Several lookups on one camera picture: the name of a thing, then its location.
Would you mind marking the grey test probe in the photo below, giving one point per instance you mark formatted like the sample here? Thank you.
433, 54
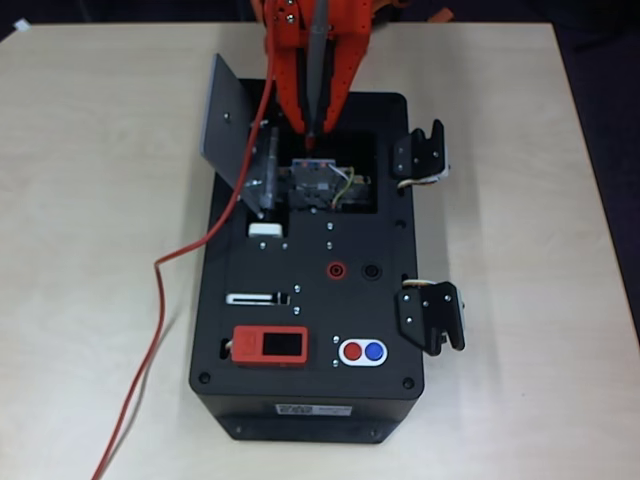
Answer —
317, 75

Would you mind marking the grey hinged door panel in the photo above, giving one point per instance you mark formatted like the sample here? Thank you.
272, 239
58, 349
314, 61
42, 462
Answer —
225, 130

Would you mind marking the black corner block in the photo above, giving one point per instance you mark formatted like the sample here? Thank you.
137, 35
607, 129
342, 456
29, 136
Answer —
250, 97

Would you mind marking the small white connector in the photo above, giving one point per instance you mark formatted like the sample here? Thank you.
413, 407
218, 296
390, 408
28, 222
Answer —
21, 25

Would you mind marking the white label sticker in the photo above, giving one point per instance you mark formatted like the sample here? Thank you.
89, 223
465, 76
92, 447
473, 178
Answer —
314, 410

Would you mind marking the red push button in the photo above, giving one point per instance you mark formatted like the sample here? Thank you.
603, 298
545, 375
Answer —
353, 350

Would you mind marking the white slider with black knob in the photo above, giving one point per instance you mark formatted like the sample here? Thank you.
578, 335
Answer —
250, 299

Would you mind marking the white angle sensor unit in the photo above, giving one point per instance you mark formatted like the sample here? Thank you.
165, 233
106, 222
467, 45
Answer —
265, 230

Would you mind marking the red banana socket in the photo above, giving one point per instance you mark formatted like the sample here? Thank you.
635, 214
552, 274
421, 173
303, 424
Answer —
336, 271

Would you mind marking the blue push button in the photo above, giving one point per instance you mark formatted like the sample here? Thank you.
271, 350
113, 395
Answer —
375, 350

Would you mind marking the red display module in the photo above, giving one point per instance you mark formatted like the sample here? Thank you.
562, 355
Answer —
247, 345

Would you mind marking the black task board box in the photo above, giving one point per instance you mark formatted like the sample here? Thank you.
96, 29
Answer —
350, 310

